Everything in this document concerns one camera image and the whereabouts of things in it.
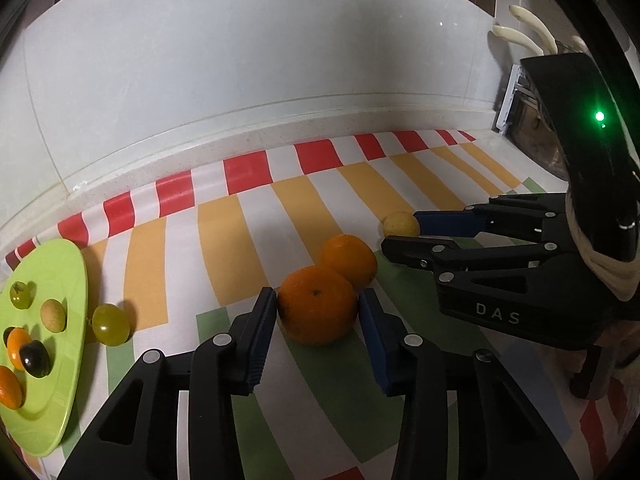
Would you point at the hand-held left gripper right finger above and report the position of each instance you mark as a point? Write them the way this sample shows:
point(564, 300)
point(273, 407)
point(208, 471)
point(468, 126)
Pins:
point(377, 345)

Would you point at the dark purple plum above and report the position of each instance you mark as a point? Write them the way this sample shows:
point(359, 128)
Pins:
point(35, 360)

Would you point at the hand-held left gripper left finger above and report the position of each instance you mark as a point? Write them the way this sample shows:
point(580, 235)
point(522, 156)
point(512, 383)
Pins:
point(257, 345)

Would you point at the tan longan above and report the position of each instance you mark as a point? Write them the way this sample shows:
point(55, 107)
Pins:
point(399, 224)
point(52, 315)

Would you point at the metal dish rack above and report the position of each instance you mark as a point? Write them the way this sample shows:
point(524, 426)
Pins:
point(510, 100)

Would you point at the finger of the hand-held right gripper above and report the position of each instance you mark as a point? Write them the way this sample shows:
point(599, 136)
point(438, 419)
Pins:
point(410, 250)
point(440, 222)

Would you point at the striped colourful tablecloth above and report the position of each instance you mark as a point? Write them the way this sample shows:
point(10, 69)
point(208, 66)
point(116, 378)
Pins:
point(220, 240)

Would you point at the oval orange kumquat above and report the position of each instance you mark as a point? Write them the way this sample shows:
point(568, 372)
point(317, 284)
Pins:
point(15, 342)

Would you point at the green tomato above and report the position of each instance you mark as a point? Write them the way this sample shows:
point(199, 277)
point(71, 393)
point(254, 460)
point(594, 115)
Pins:
point(110, 325)
point(20, 295)

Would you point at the large round orange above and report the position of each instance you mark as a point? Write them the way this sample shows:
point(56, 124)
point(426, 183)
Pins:
point(317, 305)

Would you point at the small round orange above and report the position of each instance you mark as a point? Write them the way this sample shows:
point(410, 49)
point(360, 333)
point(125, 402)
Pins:
point(348, 260)

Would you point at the orange mandarin with stem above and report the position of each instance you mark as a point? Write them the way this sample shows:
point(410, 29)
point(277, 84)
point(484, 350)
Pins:
point(9, 387)

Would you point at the green plate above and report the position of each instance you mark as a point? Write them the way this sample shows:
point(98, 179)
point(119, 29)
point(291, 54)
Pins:
point(60, 370)

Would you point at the stainless steel pot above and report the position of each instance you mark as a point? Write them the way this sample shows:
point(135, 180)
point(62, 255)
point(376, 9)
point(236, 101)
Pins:
point(542, 145)

